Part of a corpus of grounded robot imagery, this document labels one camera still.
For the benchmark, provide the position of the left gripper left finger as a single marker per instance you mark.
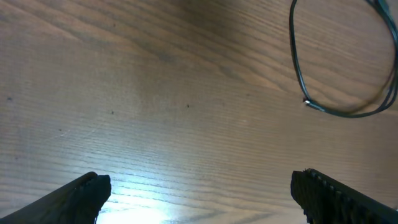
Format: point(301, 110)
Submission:
point(79, 201)

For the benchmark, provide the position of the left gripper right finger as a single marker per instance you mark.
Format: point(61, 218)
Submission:
point(325, 200)

